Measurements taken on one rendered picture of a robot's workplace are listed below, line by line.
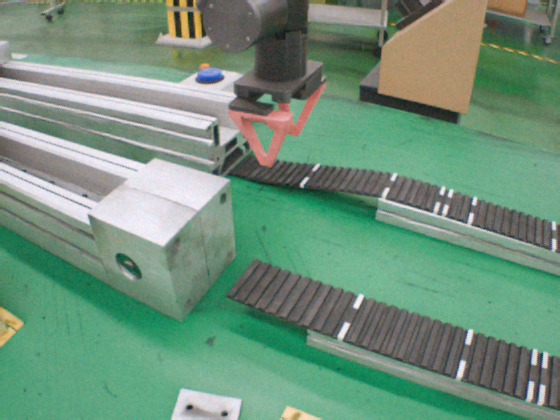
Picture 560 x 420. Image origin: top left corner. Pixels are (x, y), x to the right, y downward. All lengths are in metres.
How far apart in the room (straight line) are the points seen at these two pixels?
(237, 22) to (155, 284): 0.24
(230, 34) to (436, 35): 0.46
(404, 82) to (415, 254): 0.41
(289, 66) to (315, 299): 0.23
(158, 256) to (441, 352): 0.24
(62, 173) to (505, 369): 0.50
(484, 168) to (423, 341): 0.36
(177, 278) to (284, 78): 0.23
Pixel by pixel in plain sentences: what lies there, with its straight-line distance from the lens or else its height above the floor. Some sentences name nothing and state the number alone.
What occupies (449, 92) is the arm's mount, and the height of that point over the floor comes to 0.81.
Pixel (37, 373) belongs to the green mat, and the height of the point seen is 0.78.
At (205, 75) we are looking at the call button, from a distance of 0.72.
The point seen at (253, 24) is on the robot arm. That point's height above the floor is 1.01.
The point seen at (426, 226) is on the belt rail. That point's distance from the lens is 0.52.
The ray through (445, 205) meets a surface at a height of 0.82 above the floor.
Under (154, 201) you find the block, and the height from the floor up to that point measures 0.87.
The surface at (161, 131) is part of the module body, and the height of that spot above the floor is 0.84.
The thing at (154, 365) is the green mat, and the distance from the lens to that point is 0.40.
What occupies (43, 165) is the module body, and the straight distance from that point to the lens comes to 0.59.
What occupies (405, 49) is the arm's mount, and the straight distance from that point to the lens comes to 0.81.
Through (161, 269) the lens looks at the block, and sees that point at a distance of 0.38.
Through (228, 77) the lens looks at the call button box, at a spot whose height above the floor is 0.84.
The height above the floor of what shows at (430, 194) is 0.82.
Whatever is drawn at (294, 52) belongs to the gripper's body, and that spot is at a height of 0.96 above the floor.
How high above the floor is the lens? 1.11
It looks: 38 degrees down
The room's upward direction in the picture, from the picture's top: straight up
